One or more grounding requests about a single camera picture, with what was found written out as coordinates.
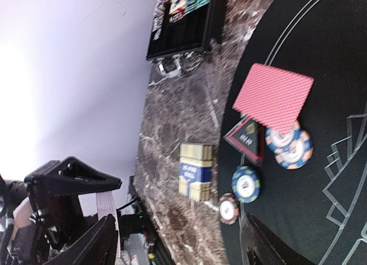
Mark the round black poker mat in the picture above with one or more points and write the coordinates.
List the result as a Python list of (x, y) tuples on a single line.
[(318, 210)]

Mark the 10 chips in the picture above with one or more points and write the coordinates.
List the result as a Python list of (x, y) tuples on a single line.
[(293, 150)]

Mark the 50 chips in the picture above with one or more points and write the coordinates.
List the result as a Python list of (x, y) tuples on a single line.
[(246, 184)]

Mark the card dealt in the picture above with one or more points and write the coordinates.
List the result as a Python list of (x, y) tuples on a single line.
[(273, 97)]

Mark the red triangular all-in marker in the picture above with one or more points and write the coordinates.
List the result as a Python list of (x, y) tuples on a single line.
[(247, 137)]

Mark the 100 chips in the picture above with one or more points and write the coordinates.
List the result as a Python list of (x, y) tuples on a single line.
[(229, 209)]

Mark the red card deck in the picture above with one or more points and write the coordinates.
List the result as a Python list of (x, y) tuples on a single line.
[(195, 173)]

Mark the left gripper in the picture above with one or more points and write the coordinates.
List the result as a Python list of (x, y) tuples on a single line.
[(78, 239)]

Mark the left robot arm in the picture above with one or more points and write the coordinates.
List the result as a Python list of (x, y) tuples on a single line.
[(23, 240)]

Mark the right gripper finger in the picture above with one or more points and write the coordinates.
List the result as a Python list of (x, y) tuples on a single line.
[(259, 245)]

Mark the card deck in case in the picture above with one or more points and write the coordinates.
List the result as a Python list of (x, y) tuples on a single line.
[(177, 6)]

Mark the blue-white chips in case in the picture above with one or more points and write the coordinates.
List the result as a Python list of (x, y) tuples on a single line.
[(158, 17)]

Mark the black poker chip case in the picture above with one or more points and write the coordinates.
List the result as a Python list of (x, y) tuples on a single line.
[(189, 30)]

